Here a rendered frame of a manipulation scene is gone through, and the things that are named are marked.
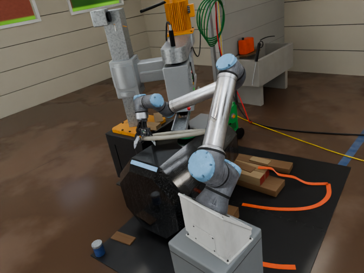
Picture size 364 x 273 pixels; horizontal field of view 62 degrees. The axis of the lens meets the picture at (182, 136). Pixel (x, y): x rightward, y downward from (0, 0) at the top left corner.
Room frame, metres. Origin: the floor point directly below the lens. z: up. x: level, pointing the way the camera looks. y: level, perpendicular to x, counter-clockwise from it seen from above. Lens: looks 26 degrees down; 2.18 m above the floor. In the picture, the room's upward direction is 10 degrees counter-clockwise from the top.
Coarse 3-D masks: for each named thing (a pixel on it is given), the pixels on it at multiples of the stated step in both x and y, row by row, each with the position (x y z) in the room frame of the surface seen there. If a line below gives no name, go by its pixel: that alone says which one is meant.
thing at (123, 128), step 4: (148, 116) 3.54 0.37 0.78; (152, 116) 3.51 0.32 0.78; (148, 120) 3.41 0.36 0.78; (152, 120) 3.39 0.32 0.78; (164, 120) 3.36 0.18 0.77; (120, 124) 3.44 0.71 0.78; (124, 124) 3.42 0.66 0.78; (112, 128) 3.36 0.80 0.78; (116, 128) 3.33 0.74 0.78; (120, 128) 3.31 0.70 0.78; (124, 128) 3.29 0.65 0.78; (128, 128) 3.27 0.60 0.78; (132, 128) 3.25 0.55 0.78; (116, 132) 3.28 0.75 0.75; (120, 132) 3.24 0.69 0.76; (124, 132) 3.19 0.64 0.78; (128, 132) 3.16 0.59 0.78; (132, 132) 3.15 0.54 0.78; (140, 136) 3.06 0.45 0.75
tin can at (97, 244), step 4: (96, 240) 2.22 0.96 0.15; (100, 240) 2.22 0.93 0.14; (92, 244) 2.18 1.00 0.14; (96, 244) 2.17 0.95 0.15; (100, 244) 2.17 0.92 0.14; (96, 248) 2.14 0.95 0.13; (100, 248) 2.15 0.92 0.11; (104, 248) 2.20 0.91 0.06; (96, 252) 2.14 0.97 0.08; (100, 252) 2.15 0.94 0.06; (104, 252) 2.17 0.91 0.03; (96, 256) 2.15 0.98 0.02; (100, 256) 2.14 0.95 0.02
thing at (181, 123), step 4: (188, 112) 2.56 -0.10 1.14; (176, 116) 2.51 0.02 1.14; (188, 116) 2.49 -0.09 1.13; (176, 120) 2.48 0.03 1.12; (180, 120) 2.50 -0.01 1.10; (184, 120) 2.49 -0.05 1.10; (188, 120) 2.45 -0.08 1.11; (176, 124) 2.43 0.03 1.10; (180, 124) 2.42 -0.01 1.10; (184, 124) 2.40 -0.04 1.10; (172, 128) 2.25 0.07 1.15; (176, 128) 2.34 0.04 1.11; (180, 128) 2.32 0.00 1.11; (184, 128) 2.21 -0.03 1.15
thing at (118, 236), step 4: (116, 232) 2.42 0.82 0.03; (120, 232) 2.41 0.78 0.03; (112, 236) 2.37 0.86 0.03; (116, 236) 2.36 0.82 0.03; (120, 236) 2.35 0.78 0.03; (124, 236) 2.34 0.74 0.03; (128, 236) 2.33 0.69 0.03; (132, 236) 2.33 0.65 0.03; (116, 240) 2.32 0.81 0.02; (120, 240) 2.29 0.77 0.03; (124, 240) 2.29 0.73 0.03; (128, 240) 2.28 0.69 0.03; (132, 240) 2.27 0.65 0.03; (128, 244) 2.23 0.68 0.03
